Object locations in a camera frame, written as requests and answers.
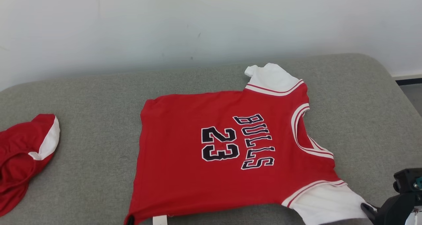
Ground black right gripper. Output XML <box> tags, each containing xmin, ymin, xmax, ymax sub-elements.
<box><xmin>360</xmin><ymin>192</ymin><xmax>422</xmax><ymax>225</ymax></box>

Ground dark baseboard strip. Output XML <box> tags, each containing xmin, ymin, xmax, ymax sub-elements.
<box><xmin>395</xmin><ymin>77</ymin><xmax>422</xmax><ymax>86</ymax></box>

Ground red Bulls basketball jersey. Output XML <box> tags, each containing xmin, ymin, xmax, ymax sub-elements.
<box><xmin>124</xmin><ymin>63</ymin><xmax>376</xmax><ymax>225</ymax></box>

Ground grey fabric sofa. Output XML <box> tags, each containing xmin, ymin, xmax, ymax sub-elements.
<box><xmin>0</xmin><ymin>53</ymin><xmax>422</xmax><ymax>225</ymax></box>

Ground red white shorts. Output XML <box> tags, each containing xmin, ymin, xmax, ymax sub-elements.
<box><xmin>0</xmin><ymin>114</ymin><xmax>60</xmax><ymax>217</ymax></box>

